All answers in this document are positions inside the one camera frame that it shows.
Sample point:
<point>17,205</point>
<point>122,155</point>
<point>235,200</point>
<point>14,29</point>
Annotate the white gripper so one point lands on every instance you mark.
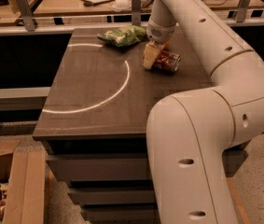
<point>159,34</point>

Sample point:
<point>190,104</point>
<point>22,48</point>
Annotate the red coke can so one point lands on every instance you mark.
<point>168,61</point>

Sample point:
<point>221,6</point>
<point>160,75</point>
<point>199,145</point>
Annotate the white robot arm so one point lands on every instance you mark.
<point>187,132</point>

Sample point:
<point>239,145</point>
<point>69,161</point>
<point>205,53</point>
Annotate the green chip bag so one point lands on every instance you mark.
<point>123,36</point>

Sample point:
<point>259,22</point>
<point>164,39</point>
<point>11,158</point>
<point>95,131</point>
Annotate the grey drawer cabinet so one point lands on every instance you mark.
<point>93,124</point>

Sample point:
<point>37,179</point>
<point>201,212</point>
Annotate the cardboard box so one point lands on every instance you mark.
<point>24,171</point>

